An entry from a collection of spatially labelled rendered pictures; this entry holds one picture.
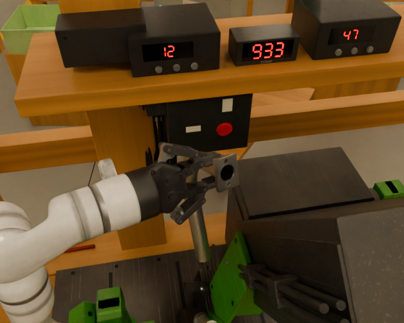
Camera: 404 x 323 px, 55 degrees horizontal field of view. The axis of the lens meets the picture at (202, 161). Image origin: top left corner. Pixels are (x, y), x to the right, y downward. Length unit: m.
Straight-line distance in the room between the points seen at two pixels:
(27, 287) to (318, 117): 0.85
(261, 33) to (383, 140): 2.55
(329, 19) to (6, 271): 0.64
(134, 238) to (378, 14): 0.86
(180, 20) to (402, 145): 2.67
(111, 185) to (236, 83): 0.31
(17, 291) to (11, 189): 2.30
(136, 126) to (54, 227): 0.43
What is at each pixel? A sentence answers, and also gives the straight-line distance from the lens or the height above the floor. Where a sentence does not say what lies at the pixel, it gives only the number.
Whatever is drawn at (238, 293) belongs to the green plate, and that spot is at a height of 1.21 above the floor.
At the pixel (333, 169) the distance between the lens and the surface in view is 1.00.
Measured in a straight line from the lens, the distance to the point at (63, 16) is 0.75.
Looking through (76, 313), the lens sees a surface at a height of 1.13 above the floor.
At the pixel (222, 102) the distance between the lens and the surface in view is 0.75.
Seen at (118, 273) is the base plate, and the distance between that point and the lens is 1.19.
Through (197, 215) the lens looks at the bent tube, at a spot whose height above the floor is 1.32.
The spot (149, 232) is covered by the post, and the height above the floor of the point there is 0.96.
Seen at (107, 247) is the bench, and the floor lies 0.88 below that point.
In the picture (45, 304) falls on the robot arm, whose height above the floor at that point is 1.38.
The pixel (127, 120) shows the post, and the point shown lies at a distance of 0.88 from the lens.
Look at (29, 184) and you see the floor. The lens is 2.84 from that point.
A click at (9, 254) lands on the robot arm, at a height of 1.53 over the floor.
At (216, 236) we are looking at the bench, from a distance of 1.26.
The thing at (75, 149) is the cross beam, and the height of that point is 1.24.
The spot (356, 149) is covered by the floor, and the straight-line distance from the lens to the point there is 3.07.
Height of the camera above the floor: 1.91
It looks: 44 degrees down
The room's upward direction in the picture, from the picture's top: straight up
